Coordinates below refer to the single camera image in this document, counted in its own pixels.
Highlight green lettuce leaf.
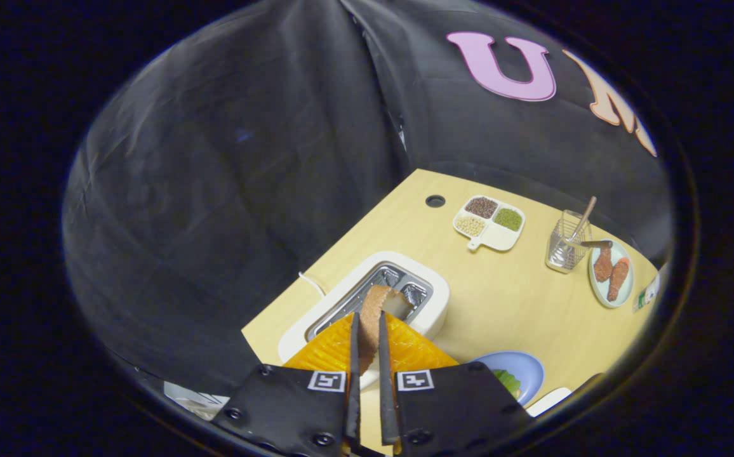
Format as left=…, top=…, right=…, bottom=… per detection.
left=493, top=369, right=523, bottom=400

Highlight black backdrop cloth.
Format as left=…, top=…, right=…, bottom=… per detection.
left=62, top=0, right=672, bottom=407

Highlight plain bread slice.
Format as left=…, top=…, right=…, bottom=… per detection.
left=359, top=285, right=415, bottom=375

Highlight blue plate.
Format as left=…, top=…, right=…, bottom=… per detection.
left=469, top=351, right=545, bottom=407

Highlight clear plastic water bottle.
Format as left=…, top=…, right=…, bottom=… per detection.
left=634, top=265, right=667, bottom=313

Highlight white toaster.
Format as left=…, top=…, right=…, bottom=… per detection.
left=278, top=251, right=450, bottom=391

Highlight white toaster cord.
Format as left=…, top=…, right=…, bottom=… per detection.
left=298, top=272, right=328, bottom=298

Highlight white divided condiment dish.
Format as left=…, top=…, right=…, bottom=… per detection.
left=453, top=195, right=526, bottom=253

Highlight white rectangular plate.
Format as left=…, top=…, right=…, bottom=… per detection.
left=526, top=387, right=574, bottom=418

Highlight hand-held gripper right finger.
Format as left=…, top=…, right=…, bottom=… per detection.
left=377, top=311, right=536, bottom=457

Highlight pale crumpled paper sheets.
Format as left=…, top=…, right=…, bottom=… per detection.
left=164, top=381, right=231, bottom=421

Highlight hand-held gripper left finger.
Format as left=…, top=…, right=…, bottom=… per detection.
left=211, top=311, right=361, bottom=457

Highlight wire utensil holder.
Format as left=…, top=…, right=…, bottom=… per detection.
left=545, top=209, right=593, bottom=274

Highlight pale green plate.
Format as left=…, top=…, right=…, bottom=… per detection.
left=588, top=238, right=634, bottom=309

